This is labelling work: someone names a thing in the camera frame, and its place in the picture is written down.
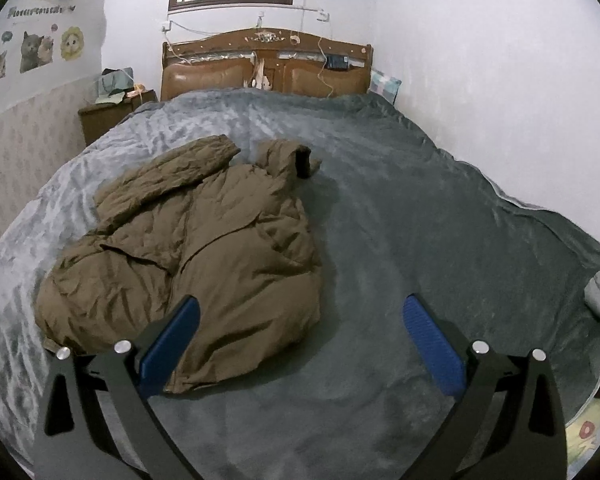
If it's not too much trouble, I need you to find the brown puffer jacket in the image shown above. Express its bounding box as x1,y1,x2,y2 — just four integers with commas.
35,136,322,394

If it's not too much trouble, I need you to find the floral bed sheet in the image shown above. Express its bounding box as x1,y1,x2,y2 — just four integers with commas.
566,398,600,479

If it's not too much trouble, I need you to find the grey plush bed blanket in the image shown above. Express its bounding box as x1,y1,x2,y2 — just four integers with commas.
0,90,600,479

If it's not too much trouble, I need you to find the dark wooden nightstand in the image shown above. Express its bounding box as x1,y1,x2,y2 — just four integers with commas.
78,90,158,145

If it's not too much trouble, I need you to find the green bag on nightstand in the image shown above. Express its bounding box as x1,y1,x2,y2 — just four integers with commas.
95,67,134,105

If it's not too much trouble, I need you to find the checked pastel pillow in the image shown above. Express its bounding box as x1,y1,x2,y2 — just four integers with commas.
368,68,402,105

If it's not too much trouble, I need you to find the yellow flower cat sticker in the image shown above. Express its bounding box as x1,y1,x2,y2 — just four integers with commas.
60,26,84,61

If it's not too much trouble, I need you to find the black device on headboard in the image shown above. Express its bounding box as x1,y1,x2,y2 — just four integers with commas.
325,54,350,72

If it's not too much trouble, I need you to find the brown wooden headboard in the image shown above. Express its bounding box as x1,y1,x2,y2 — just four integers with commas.
160,27,374,101

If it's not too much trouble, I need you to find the grey cats wall sticker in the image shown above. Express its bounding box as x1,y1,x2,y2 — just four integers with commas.
19,32,54,73

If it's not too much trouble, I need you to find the white charging cable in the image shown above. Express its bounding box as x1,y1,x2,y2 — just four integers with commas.
315,34,336,99

